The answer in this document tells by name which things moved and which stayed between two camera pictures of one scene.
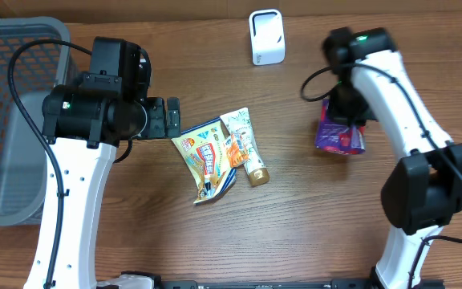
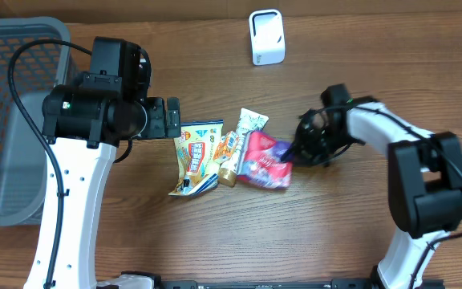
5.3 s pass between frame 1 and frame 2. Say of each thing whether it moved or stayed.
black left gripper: stayed
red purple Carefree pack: moved
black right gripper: moved
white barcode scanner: stayed
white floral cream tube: moved
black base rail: stayed
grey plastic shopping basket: stayed
